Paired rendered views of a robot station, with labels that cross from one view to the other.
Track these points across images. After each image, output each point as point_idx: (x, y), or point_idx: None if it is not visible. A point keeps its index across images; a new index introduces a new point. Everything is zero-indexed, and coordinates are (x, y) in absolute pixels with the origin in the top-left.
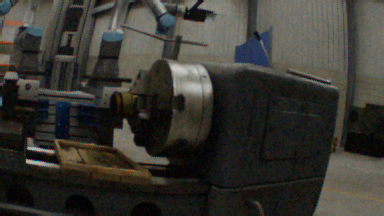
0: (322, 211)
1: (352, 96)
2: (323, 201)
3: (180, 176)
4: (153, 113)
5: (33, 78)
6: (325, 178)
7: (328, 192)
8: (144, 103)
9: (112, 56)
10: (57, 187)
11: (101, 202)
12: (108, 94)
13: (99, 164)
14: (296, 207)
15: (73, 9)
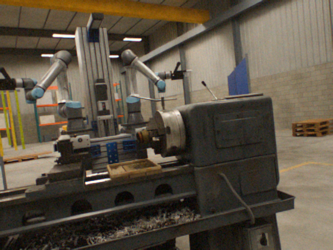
0: (325, 184)
1: None
2: (325, 175)
3: (181, 165)
4: (161, 136)
5: (83, 134)
6: (326, 155)
7: (331, 167)
8: (153, 134)
9: (136, 111)
10: (109, 191)
11: (137, 191)
12: (139, 132)
13: (135, 170)
14: (257, 176)
15: (98, 86)
